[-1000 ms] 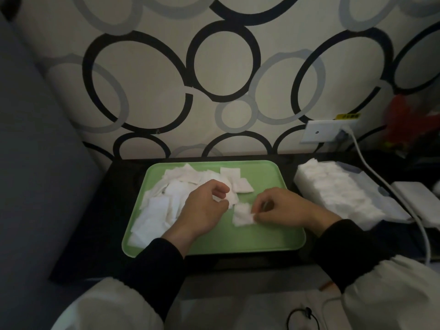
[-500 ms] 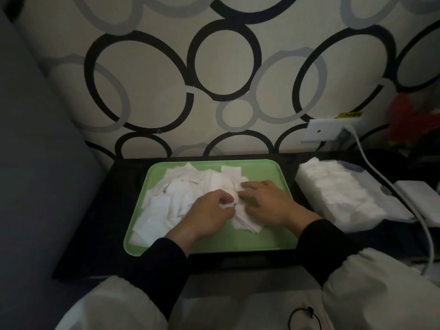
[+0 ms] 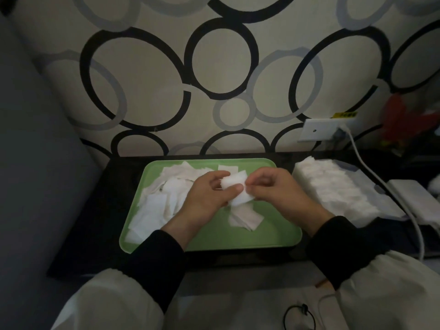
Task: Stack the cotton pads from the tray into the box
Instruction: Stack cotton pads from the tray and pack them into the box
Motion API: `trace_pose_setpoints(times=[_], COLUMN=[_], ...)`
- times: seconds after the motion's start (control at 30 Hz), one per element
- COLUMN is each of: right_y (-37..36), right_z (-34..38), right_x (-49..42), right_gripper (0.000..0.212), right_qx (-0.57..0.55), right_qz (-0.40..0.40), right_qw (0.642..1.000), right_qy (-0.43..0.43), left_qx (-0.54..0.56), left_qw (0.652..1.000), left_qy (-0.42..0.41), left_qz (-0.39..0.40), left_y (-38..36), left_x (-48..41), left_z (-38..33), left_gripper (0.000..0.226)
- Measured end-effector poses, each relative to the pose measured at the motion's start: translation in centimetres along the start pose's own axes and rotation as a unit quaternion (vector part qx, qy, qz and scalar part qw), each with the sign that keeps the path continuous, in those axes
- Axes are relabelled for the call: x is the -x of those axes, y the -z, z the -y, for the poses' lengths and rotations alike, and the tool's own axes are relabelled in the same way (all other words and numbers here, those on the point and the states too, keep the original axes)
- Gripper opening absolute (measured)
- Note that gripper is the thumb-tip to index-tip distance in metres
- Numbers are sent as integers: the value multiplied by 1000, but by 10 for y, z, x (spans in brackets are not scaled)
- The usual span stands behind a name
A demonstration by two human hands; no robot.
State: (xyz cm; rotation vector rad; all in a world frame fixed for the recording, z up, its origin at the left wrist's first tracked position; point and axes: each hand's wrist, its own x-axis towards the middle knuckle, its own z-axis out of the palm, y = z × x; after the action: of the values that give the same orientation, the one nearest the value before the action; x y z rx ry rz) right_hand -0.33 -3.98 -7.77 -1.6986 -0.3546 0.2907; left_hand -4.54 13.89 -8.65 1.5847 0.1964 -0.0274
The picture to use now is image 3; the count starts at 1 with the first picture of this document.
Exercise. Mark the green plastic tray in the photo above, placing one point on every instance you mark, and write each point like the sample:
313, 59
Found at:
268, 233

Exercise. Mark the orange flat piece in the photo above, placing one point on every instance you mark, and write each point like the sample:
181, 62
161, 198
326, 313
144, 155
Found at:
321, 282

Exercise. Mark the white power bank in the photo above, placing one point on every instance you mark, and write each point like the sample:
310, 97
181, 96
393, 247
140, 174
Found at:
414, 199

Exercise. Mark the clear plastic box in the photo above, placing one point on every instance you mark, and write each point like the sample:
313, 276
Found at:
361, 223

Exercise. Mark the person's right hand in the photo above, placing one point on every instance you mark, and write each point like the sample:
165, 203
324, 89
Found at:
285, 192

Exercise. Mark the person's left hand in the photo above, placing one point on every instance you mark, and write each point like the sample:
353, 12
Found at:
202, 202

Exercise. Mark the yellow warning sticker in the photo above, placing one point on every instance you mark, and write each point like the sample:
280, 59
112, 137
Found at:
344, 115

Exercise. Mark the grey upholstered sofa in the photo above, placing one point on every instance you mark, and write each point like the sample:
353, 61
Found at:
34, 185

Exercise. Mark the red decoration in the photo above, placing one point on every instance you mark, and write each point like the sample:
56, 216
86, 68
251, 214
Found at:
400, 123

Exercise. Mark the person's right forearm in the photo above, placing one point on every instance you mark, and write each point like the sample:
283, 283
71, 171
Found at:
364, 274

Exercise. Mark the white wall socket plate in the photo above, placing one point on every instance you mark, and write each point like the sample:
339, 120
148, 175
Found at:
316, 130

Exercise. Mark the person's left forearm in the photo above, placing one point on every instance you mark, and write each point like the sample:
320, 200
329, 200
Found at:
137, 281

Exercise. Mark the pile of white cotton pads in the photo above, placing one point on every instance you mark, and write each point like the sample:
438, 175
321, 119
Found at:
154, 209

